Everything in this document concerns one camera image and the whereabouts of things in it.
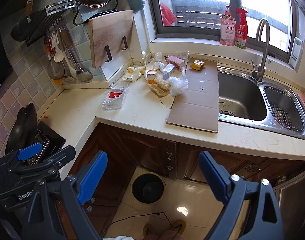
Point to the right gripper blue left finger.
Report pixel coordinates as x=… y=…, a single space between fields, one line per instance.
x=76 y=189

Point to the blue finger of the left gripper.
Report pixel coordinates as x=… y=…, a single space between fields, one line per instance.
x=30 y=151
x=48 y=168

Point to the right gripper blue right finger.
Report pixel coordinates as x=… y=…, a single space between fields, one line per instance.
x=227 y=190

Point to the clear plastic food tray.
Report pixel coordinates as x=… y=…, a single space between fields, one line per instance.
x=114 y=98

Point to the clear plastic bag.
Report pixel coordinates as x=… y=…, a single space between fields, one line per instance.
x=177 y=85

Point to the black round trash bin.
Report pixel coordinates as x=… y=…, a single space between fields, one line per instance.
x=148 y=188

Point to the black wok pan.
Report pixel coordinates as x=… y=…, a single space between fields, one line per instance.
x=24 y=129

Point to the brown wooden cabinet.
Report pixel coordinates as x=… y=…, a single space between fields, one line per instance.
x=113 y=210

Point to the mesh strainer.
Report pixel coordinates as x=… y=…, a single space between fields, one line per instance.
x=55 y=70

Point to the flat brown cardboard sheet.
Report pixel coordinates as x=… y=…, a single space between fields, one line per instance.
x=198 y=106

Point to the stainless steel double sink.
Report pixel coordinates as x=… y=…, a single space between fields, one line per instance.
x=266 y=105

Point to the steel ladle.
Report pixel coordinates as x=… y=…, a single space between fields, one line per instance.
x=79 y=71

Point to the white rice spoon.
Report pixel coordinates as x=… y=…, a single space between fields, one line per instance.
x=58 y=56

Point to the white crumpled paper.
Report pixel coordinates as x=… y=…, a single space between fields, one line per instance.
x=133 y=74

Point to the noodle cake in wrapper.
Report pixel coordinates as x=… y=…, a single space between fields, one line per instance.
x=161 y=87

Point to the orange cup with lid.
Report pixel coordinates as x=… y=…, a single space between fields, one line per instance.
x=151 y=76

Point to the yellow snack wrapper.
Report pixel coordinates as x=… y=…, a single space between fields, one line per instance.
x=197 y=65

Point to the pink carton box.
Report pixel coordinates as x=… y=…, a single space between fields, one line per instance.
x=179 y=63

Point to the grey small box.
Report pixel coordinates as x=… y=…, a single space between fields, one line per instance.
x=168 y=70

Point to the wooden cutting board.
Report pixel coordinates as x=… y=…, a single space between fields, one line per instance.
x=109 y=34

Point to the red spray bottle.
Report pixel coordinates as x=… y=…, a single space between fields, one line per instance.
x=241 y=28

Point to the pink refill pouch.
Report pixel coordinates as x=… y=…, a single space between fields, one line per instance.
x=227 y=28

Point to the red cloth outside window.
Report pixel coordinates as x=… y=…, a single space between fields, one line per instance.
x=167 y=16

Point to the blue-grey utensil holder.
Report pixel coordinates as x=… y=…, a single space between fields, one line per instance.
x=136 y=5

